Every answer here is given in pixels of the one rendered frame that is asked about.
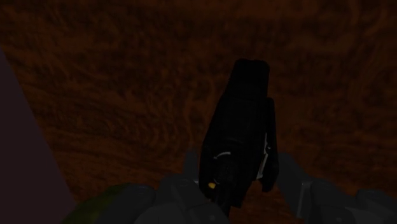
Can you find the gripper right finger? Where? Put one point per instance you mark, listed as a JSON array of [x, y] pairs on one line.
[[325, 201]]

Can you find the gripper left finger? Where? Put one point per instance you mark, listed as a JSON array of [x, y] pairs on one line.
[[176, 201]]

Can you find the green round object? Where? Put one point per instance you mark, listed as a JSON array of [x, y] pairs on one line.
[[93, 206]]

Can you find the black oblong device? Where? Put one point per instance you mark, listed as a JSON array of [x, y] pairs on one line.
[[240, 130]]

